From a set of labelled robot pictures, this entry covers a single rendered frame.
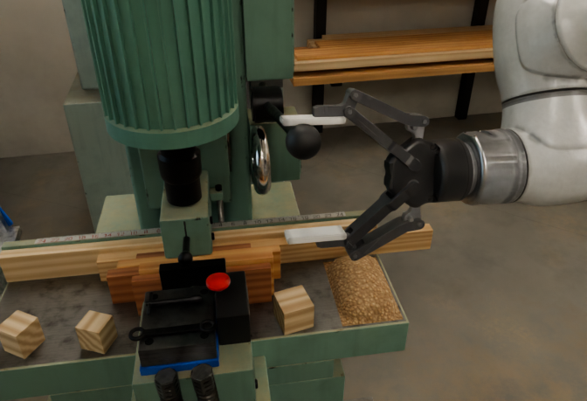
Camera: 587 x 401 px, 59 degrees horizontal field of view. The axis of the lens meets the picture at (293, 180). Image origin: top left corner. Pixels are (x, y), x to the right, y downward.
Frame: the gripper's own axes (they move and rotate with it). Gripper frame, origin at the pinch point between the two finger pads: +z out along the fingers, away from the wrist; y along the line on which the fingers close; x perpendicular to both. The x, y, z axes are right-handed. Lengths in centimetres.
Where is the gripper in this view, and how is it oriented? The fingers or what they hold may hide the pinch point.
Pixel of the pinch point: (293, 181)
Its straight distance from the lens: 59.1
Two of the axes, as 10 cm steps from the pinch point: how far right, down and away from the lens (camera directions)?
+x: 1.5, 2.7, -9.5
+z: -9.9, 0.7, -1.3
